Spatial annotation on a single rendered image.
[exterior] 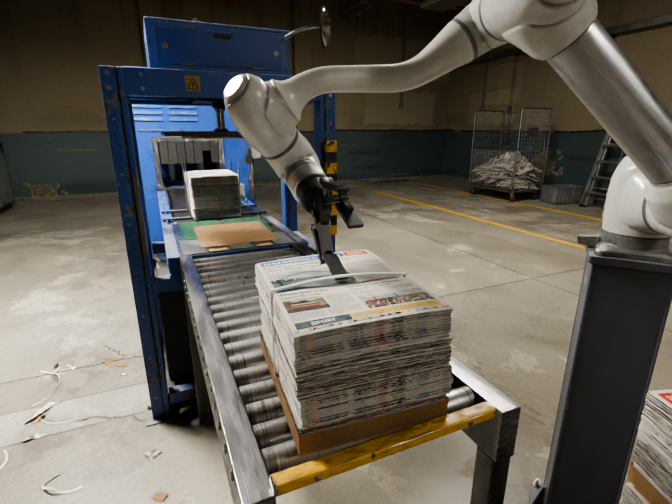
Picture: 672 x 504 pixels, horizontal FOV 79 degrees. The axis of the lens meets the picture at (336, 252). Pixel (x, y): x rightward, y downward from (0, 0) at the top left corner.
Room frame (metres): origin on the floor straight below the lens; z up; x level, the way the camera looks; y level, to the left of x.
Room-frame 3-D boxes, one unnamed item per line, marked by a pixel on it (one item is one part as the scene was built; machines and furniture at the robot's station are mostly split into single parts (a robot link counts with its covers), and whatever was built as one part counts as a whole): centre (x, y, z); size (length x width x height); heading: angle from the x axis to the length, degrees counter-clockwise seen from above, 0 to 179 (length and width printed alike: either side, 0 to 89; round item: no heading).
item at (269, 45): (2.11, 0.57, 1.65); 0.60 x 0.45 x 0.20; 114
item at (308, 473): (0.57, -0.10, 0.81); 0.43 x 0.03 x 0.02; 114
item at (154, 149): (4.61, 1.64, 1.04); 1.51 x 1.30 x 2.07; 24
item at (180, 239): (2.11, 0.57, 0.75); 0.70 x 0.65 x 0.10; 24
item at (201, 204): (2.63, 0.80, 0.93); 0.38 x 0.30 x 0.26; 24
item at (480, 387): (1.28, -0.07, 0.74); 1.34 x 0.05 x 0.12; 24
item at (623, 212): (1.06, -0.82, 1.17); 0.18 x 0.16 x 0.22; 2
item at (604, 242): (1.08, -0.80, 1.03); 0.22 x 0.18 x 0.06; 62
